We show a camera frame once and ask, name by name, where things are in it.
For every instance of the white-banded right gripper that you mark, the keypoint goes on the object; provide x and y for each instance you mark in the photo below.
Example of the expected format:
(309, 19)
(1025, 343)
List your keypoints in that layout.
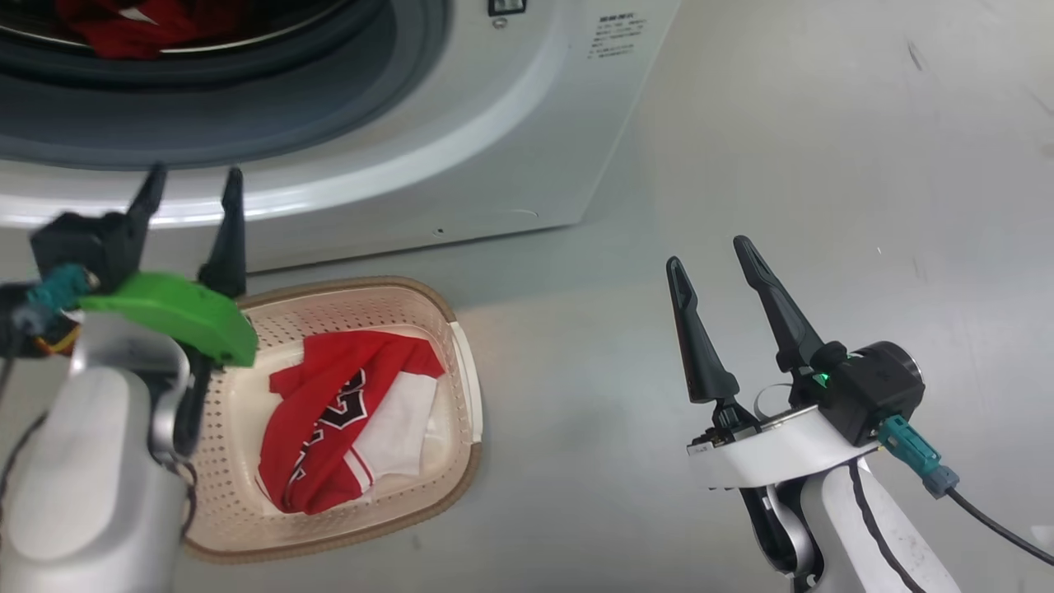
(766, 457)

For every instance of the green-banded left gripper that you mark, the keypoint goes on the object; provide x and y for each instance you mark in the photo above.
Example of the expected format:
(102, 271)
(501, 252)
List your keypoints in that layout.
(181, 313)

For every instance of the red and white jersey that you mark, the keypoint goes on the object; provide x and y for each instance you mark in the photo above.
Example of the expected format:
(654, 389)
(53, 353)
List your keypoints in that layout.
(329, 371)

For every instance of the red garment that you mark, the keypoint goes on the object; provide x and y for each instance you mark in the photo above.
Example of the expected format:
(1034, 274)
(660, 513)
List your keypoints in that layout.
(140, 29)

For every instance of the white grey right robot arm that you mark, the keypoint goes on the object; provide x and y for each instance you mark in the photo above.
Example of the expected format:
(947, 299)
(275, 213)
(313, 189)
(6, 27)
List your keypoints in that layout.
(840, 535)

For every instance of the cream perforated laundry basket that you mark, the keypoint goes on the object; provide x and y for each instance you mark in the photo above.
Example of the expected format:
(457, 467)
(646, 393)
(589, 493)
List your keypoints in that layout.
(370, 306)

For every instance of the white front-load washing machine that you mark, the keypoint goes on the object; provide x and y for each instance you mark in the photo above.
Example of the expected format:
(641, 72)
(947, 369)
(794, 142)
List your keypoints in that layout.
(527, 165)

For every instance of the small printed text sticker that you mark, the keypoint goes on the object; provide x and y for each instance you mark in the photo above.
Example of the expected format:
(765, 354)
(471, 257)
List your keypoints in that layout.
(616, 35)

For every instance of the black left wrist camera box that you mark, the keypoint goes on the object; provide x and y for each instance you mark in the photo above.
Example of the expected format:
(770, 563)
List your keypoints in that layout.
(78, 243)

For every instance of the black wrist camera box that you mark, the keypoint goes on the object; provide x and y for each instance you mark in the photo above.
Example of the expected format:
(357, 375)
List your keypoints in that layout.
(873, 391)
(78, 243)

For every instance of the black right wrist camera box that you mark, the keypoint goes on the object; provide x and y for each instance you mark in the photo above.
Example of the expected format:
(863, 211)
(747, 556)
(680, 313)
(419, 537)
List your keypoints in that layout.
(873, 391)

